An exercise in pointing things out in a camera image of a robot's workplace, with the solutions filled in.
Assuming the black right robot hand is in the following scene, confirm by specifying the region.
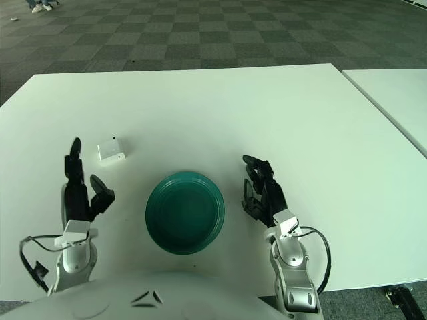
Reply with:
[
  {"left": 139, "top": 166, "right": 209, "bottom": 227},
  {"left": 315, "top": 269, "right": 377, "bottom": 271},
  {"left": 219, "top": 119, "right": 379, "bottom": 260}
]
[{"left": 240, "top": 154, "right": 288, "bottom": 228}]

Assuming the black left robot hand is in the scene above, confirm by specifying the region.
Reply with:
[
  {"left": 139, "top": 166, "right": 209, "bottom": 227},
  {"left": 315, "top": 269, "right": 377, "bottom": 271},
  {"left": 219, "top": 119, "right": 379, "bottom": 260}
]
[{"left": 63, "top": 137, "right": 116, "bottom": 223}]

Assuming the white cube charger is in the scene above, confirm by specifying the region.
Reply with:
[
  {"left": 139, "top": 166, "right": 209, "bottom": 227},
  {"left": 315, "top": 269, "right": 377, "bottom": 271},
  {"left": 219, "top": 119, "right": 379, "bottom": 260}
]
[{"left": 97, "top": 139, "right": 126, "bottom": 164}]

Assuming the green round plate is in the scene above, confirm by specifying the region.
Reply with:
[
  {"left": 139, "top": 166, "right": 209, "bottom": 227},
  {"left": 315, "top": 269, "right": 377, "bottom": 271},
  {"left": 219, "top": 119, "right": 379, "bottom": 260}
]
[{"left": 145, "top": 171, "right": 226, "bottom": 256}]

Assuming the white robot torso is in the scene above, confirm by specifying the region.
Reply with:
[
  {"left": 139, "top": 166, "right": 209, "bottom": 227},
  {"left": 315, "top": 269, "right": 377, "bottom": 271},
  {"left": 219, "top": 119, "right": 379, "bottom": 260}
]
[{"left": 0, "top": 268, "right": 294, "bottom": 320}]

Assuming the black table foot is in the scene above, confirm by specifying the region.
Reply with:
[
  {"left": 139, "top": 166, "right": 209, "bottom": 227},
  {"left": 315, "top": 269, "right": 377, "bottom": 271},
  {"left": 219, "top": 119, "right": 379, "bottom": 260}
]
[{"left": 385, "top": 285, "right": 422, "bottom": 320}]

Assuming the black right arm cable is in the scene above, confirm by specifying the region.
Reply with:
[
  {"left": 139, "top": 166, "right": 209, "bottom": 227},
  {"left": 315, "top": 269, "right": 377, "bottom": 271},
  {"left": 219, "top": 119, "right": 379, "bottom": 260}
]
[{"left": 293, "top": 225, "right": 332, "bottom": 296}]

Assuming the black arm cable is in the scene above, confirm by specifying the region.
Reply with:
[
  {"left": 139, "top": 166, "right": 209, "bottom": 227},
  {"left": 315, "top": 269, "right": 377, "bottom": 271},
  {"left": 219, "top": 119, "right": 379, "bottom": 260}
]
[
  {"left": 293, "top": 225, "right": 332, "bottom": 296},
  {"left": 19, "top": 233, "right": 93, "bottom": 293}
]

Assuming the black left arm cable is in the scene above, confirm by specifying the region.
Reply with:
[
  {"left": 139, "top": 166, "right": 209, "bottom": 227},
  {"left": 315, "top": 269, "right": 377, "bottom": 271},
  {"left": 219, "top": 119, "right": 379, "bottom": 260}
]
[{"left": 19, "top": 233, "right": 93, "bottom": 293}]

